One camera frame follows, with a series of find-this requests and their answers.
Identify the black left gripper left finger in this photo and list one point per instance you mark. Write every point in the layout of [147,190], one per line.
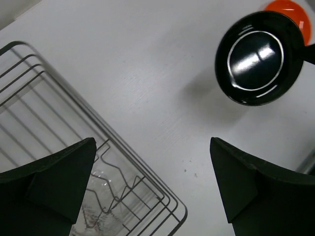
[44,197]

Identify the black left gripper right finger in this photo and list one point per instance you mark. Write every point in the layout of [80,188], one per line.
[261,198]

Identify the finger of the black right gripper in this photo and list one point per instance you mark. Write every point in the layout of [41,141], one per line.
[307,53]

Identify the black round plate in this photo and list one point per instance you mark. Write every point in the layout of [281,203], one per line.
[257,60]

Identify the clear glass plate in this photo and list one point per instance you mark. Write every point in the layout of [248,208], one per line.
[101,193]

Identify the white plate red characters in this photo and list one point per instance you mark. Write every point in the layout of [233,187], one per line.
[91,222]

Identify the orange round plate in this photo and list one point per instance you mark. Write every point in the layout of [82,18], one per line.
[295,12]

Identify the aluminium table edge rail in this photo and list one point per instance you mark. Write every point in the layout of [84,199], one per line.
[308,165]

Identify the grey wire dish rack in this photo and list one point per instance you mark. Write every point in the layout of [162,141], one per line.
[40,114]

